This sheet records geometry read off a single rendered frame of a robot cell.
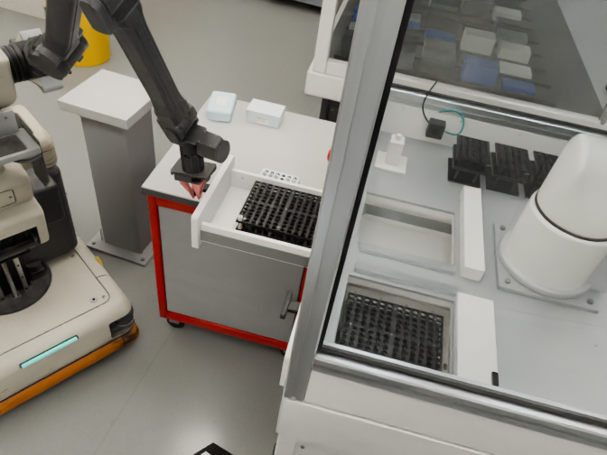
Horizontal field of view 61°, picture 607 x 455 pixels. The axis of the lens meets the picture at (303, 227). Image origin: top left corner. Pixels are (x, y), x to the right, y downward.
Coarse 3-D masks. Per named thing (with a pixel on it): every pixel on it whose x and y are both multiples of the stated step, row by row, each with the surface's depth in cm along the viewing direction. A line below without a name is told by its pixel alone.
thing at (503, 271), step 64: (448, 0) 46; (512, 0) 45; (576, 0) 44; (448, 64) 49; (512, 64) 48; (576, 64) 47; (384, 128) 55; (448, 128) 54; (512, 128) 52; (576, 128) 51; (384, 192) 61; (448, 192) 59; (512, 192) 57; (576, 192) 55; (384, 256) 68; (448, 256) 65; (512, 256) 63; (576, 256) 61; (384, 320) 76; (448, 320) 73; (512, 320) 70; (576, 320) 68; (512, 384) 79; (576, 384) 76
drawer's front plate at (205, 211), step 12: (228, 156) 147; (228, 168) 144; (216, 180) 139; (228, 180) 147; (216, 192) 138; (204, 204) 131; (216, 204) 141; (192, 216) 127; (204, 216) 132; (192, 228) 129; (192, 240) 132
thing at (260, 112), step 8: (256, 104) 192; (264, 104) 193; (272, 104) 193; (248, 112) 189; (256, 112) 188; (264, 112) 189; (272, 112) 189; (280, 112) 190; (248, 120) 192; (256, 120) 191; (264, 120) 190; (272, 120) 189; (280, 120) 192
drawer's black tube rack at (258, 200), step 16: (272, 192) 142; (288, 192) 143; (304, 192) 144; (256, 208) 137; (272, 208) 137; (288, 208) 138; (304, 208) 140; (256, 224) 132; (272, 224) 133; (288, 224) 134; (304, 224) 135; (288, 240) 134; (304, 240) 134
